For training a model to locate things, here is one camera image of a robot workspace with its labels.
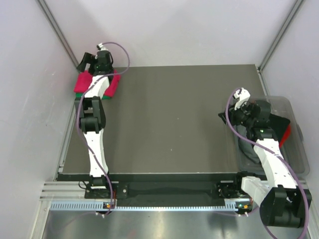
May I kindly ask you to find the pink t-shirt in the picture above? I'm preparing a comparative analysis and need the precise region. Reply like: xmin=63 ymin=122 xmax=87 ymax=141
xmin=73 ymin=71 xmax=121 ymax=98

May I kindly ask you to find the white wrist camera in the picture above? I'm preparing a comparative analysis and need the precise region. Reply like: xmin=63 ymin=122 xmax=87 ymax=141
xmin=233 ymin=88 xmax=251 ymax=110
xmin=96 ymin=43 xmax=108 ymax=51

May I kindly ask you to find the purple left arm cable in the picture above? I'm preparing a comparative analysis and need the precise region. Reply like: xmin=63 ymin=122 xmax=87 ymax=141
xmin=76 ymin=41 xmax=130 ymax=216

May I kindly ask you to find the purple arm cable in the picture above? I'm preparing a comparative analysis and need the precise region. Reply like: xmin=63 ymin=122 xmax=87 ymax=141
xmin=224 ymin=87 xmax=311 ymax=239
xmin=76 ymin=41 xmax=130 ymax=216

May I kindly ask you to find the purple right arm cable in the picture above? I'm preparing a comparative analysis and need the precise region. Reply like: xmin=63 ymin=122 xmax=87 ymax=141
xmin=224 ymin=87 xmax=311 ymax=239

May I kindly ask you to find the grey slotted cable duct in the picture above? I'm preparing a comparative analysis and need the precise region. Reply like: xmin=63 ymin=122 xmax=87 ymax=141
xmin=49 ymin=201 xmax=252 ymax=212

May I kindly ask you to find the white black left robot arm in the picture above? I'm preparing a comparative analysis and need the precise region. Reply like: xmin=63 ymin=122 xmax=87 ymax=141
xmin=75 ymin=47 xmax=114 ymax=199

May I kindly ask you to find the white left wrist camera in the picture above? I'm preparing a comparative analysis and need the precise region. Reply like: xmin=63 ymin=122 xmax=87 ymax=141
xmin=96 ymin=43 xmax=108 ymax=51

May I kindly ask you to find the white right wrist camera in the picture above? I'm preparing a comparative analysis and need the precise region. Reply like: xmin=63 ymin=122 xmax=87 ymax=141
xmin=233 ymin=88 xmax=251 ymax=110

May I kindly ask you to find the aluminium front frame rail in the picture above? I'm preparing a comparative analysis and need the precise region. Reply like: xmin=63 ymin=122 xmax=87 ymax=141
xmin=39 ymin=180 xmax=314 ymax=202

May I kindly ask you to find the folded green t-shirt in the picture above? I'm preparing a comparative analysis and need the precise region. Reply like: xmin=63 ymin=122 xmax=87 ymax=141
xmin=75 ymin=93 xmax=111 ymax=100

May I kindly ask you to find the clear plastic storage bin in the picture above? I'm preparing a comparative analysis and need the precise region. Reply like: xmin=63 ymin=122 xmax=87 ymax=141
xmin=234 ymin=96 xmax=310 ymax=177

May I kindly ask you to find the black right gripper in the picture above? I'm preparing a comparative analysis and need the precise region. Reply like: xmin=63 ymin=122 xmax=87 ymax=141
xmin=218 ymin=99 xmax=255 ymax=128

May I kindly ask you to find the black t-shirt in bin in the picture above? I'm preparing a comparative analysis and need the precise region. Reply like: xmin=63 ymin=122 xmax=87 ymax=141
xmin=269 ymin=114 xmax=291 ymax=142

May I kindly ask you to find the left aluminium corner post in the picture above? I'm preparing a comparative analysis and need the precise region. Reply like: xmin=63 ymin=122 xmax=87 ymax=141
xmin=36 ymin=0 xmax=80 ymax=73

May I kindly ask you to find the right aluminium corner post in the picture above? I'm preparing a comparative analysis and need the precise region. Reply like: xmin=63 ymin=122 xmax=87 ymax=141
xmin=257 ymin=0 xmax=306 ymax=74

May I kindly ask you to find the aluminium corner post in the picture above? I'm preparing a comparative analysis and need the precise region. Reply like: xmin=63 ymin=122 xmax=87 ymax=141
xmin=36 ymin=0 xmax=80 ymax=73
xmin=257 ymin=0 xmax=306 ymax=74

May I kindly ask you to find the grey t-shirt in bin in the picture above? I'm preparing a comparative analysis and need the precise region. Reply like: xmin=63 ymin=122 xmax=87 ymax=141
xmin=236 ymin=125 xmax=260 ymax=164

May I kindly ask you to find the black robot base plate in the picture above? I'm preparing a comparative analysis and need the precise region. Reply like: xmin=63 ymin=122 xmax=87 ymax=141
xmin=84 ymin=172 xmax=253 ymax=209

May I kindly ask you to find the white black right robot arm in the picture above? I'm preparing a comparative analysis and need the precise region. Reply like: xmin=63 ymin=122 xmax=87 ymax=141
xmin=219 ymin=100 xmax=312 ymax=228

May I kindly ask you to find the red t-shirt in bin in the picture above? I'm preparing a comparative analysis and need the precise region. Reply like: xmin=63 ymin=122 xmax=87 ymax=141
xmin=279 ymin=125 xmax=291 ymax=147

